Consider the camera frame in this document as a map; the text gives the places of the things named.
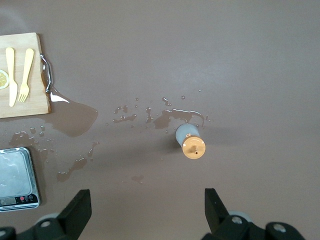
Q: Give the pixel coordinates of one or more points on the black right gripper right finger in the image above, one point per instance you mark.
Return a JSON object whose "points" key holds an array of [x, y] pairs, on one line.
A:
{"points": [[217, 220]]}

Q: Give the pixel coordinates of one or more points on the yellow plastic fork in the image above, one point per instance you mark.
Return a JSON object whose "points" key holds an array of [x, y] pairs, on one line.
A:
{"points": [[25, 82]]}

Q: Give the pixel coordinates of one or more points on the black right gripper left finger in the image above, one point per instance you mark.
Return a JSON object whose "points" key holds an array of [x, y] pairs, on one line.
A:
{"points": [[77, 212]]}

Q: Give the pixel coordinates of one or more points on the wooden cutting board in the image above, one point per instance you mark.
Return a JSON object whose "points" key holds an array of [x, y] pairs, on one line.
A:
{"points": [[32, 107]]}

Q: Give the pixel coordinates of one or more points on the yellow lemon slice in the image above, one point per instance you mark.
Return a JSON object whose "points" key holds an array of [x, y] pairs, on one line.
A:
{"points": [[3, 79]]}

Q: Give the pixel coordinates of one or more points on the yellow plastic knife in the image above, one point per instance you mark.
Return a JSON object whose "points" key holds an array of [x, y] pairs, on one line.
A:
{"points": [[12, 82]]}

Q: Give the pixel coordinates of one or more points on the orange-capped sauce squeeze bottle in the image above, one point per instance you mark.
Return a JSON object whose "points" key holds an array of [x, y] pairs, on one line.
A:
{"points": [[193, 147]]}

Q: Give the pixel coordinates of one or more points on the silver digital kitchen scale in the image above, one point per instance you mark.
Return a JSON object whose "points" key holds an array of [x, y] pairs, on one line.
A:
{"points": [[15, 175]]}

